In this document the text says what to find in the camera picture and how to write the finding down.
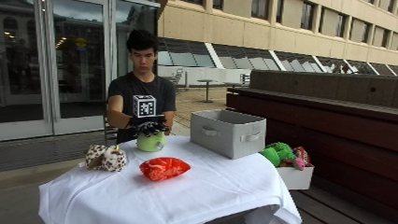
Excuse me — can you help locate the the person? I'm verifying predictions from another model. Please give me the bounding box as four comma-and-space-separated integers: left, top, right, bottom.
106, 29, 179, 145

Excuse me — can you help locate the pink red soft toy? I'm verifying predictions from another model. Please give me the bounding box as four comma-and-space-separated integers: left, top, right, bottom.
292, 146, 313, 172

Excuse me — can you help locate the white tablecloth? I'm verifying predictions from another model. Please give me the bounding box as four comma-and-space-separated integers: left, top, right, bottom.
38, 134, 304, 224

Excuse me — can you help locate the spotted white brown soft toy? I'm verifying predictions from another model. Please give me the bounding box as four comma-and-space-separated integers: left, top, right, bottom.
79, 144, 128, 173

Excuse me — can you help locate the dark wooden bench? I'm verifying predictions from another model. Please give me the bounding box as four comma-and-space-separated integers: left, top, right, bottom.
225, 69, 398, 224

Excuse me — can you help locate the glass door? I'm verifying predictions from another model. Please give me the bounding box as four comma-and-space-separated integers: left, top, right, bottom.
0, 0, 161, 142

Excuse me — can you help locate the round standing table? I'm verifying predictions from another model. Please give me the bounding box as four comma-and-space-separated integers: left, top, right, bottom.
196, 78, 219, 104

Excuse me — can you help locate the white box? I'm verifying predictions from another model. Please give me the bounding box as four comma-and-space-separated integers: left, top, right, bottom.
276, 163, 315, 191

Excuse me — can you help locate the light green soft toy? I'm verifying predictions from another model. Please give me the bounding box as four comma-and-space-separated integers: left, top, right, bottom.
136, 131, 168, 153

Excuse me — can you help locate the red orange soft toy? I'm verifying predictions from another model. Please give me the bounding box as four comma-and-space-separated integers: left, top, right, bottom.
139, 157, 193, 182

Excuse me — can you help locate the metal chair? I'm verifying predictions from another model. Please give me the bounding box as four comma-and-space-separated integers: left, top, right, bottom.
237, 73, 253, 88

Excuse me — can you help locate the white marker cube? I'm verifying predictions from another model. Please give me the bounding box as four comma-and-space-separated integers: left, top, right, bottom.
132, 94, 159, 119

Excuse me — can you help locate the grey fabric storage box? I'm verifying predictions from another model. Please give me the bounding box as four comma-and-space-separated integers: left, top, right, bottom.
189, 109, 268, 161

